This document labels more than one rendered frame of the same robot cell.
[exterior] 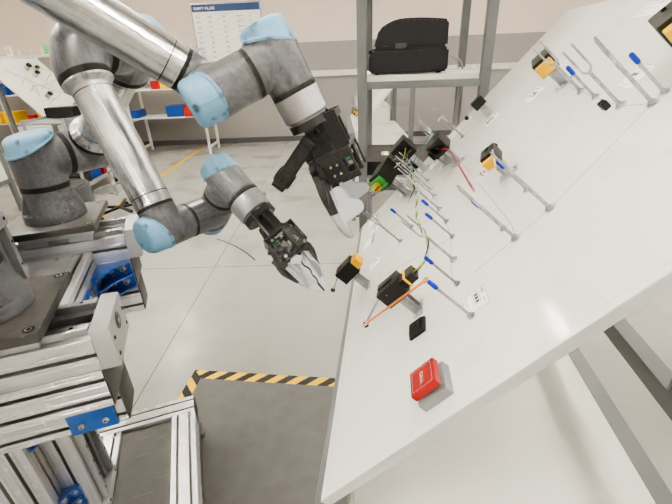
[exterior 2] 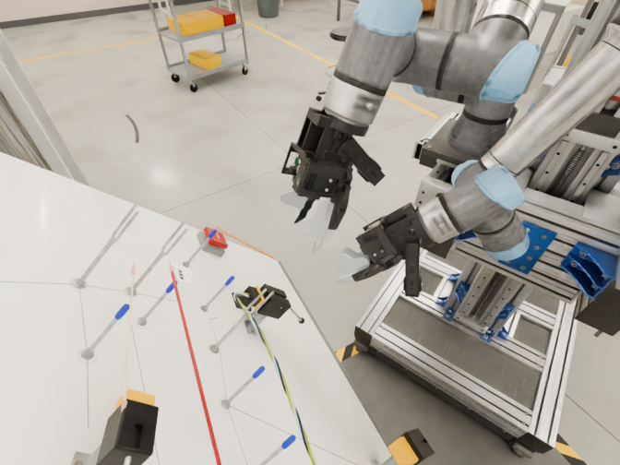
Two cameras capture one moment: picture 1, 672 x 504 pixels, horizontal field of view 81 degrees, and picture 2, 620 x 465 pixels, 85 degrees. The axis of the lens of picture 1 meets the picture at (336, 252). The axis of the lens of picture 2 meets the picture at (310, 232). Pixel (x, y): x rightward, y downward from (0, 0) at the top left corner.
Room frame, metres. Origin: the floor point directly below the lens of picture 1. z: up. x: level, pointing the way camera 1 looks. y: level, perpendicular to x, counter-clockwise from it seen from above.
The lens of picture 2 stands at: (1.02, -0.26, 1.67)
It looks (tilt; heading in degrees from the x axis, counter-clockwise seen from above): 45 degrees down; 145
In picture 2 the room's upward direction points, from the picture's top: straight up
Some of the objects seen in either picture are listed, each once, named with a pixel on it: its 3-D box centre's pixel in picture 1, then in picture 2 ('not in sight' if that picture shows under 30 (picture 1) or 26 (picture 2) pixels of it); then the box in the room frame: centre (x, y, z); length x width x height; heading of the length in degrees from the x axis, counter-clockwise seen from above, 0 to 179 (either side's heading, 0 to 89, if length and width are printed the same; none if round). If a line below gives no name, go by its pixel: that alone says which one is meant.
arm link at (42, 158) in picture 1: (37, 156); not in sight; (1.06, 0.78, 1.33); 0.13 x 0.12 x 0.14; 145
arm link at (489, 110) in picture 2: not in sight; (494, 83); (0.58, 0.62, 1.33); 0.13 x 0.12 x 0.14; 24
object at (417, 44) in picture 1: (406, 46); not in sight; (1.79, -0.32, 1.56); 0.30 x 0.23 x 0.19; 84
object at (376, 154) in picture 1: (401, 158); not in sight; (1.83, -0.32, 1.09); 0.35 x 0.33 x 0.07; 172
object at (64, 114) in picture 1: (77, 149); not in sight; (5.33, 3.35, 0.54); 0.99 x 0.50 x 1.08; 1
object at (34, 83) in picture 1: (54, 119); not in sight; (6.28, 4.12, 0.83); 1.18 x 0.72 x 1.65; 0
